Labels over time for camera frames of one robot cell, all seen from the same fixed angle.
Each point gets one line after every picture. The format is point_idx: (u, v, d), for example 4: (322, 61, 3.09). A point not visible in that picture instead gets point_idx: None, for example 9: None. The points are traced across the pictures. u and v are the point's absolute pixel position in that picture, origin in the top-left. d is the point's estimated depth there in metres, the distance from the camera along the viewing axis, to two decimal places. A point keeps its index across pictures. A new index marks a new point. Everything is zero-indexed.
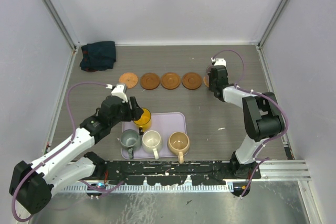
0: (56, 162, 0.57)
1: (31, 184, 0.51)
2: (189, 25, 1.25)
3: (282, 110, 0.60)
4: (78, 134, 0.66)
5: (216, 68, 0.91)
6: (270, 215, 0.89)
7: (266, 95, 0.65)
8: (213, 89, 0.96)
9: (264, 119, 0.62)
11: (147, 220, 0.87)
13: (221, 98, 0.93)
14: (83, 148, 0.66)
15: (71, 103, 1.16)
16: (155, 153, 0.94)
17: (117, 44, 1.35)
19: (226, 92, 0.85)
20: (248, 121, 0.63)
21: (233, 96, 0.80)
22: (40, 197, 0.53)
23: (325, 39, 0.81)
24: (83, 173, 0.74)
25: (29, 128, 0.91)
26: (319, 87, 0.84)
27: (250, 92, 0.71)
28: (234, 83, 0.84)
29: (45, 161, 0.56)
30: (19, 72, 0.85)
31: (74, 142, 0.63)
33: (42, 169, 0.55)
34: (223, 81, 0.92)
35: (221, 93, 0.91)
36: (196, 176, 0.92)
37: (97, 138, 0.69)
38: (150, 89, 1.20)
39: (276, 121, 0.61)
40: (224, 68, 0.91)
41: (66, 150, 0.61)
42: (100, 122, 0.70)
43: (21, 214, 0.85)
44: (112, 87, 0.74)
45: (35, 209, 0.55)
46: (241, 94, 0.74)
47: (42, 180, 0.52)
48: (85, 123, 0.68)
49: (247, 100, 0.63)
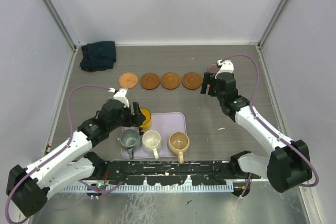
0: (51, 168, 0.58)
1: (25, 189, 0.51)
2: (189, 25, 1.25)
3: (315, 171, 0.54)
4: (75, 137, 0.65)
5: (225, 80, 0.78)
6: (271, 215, 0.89)
7: (296, 148, 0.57)
8: (222, 105, 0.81)
9: (293, 176, 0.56)
11: (147, 220, 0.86)
13: (232, 116, 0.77)
14: (80, 152, 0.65)
15: (71, 103, 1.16)
16: (155, 153, 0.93)
17: (117, 44, 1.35)
19: (240, 117, 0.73)
20: (274, 173, 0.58)
21: (251, 127, 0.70)
22: (34, 201, 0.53)
23: (325, 39, 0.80)
24: (81, 175, 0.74)
25: (29, 128, 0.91)
26: (320, 87, 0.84)
27: (277, 137, 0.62)
28: (250, 104, 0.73)
29: (40, 167, 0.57)
30: (19, 72, 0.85)
31: (71, 147, 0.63)
33: (37, 174, 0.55)
34: (234, 94, 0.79)
35: (232, 108, 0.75)
36: (196, 177, 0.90)
37: (95, 141, 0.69)
38: (150, 89, 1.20)
39: (304, 177, 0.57)
40: (234, 78, 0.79)
41: (62, 155, 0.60)
42: (99, 125, 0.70)
43: (21, 215, 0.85)
44: (114, 91, 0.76)
45: (31, 213, 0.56)
46: (264, 135, 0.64)
47: (35, 186, 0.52)
48: (83, 126, 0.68)
49: (281, 158, 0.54)
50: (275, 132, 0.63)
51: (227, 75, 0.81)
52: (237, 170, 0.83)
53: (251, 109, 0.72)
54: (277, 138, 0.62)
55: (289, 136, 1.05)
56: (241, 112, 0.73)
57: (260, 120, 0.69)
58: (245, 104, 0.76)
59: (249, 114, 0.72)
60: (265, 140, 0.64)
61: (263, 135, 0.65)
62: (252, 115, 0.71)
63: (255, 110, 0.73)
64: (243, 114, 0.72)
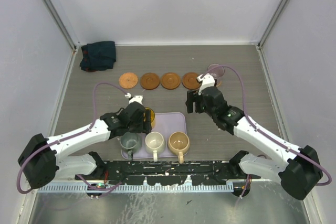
0: (70, 145, 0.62)
1: (42, 159, 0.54)
2: (189, 24, 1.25)
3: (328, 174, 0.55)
4: (96, 124, 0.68)
5: (212, 95, 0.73)
6: (270, 215, 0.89)
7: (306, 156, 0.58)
8: (216, 121, 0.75)
9: (311, 181, 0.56)
11: (147, 220, 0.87)
13: (230, 130, 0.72)
14: (98, 139, 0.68)
15: (71, 103, 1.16)
16: (155, 155, 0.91)
17: (117, 44, 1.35)
19: (239, 131, 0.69)
20: (291, 183, 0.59)
21: (252, 140, 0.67)
22: (44, 174, 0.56)
23: (325, 39, 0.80)
24: (82, 169, 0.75)
25: (29, 128, 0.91)
26: (320, 86, 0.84)
27: (286, 148, 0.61)
28: (245, 112, 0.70)
29: (61, 141, 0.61)
30: (19, 72, 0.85)
31: (92, 131, 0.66)
33: (56, 147, 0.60)
34: (224, 107, 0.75)
35: (229, 123, 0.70)
36: (196, 177, 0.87)
37: (112, 134, 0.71)
38: (150, 89, 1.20)
39: (318, 179, 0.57)
40: (219, 91, 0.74)
41: (82, 136, 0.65)
42: (120, 120, 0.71)
43: (22, 214, 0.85)
44: (130, 97, 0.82)
45: (37, 185, 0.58)
46: (273, 149, 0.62)
47: (51, 158, 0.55)
48: (106, 116, 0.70)
49: (296, 171, 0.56)
50: (282, 144, 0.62)
51: (210, 87, 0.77)
52: (238, 171, 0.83)
53: (249, 120, 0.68)
54: (286, 149, 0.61)
55: (290, 136, 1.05)
56: (239, 125, 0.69)
57: (261, 131, 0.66)
58: (240, 114, 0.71)
59: (248, 126, 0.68)
60: (273, 154, 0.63)
61: (270, 148, 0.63)
62: (252, 127, 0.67)
63: (253, 120, 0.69)
64: (242, 128, 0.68)
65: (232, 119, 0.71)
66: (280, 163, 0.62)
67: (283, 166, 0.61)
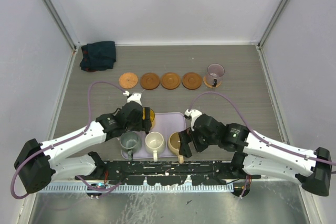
0: (64, 149, 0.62)
1: (36, 164, 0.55)
2: (189, 24, 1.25)
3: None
4: (92, 126, 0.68)
5: (205, 123, 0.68)
6: (270, 215, 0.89)
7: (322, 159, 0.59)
8: (222, 146, 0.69)
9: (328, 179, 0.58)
11: (147, 220, 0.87)
13: (239, 149, 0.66)
14: (93, 141, 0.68)
15: (71, 103, 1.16)
16: (155, 155, 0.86)
17: (117, 44, 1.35)
19: (251, 150, 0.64)
20: (314, 187, 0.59)
21: (267, 156, 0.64)
22: (40, 179, 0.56)
23: (325, 39, 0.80)
24: (81, 171, 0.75)
25: (29, 128, 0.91)
26: (320, 87, 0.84)
27: (305, 157, 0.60)
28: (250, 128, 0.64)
29: (54, 145, 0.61)
30: (19, 72, 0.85)
31: (86, 134, 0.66)
33: (50, 152, 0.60)
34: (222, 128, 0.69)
35: (237, 144, 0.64)
36: (196, 177, 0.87)
37: (109, 135, 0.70)
38: (150, 89, 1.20)
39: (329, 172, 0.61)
40: (210, 116, 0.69)
41: (76, 140, 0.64)
42: (116, 121, 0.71)
43: (22, 214, 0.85)
44: (128, 95, 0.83)
45: (33, 190, 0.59)
46: (293, 161, 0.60)
47: (45, 163, 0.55)
48: (102, 118, 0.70)
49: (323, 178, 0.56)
50: (299, 153, 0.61)
51: (200, 116, 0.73)
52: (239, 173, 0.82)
53: (258, 137, 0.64)
54: (305, 158, 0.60)
55: (290, 136, 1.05)
56: (250, 145, 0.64)
57: (275, 146, 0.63)
58: (243, 131, 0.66)
59: (259, 142, 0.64)
60: (293, 164, 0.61)
61: (289, 160, 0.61)
62: (263, 144, 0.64)
63: (260, 135, 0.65)
64: (254, 147, 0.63)
65: (239, 139, 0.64)
66: (301, 171, 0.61)
67: (305, 174, 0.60)
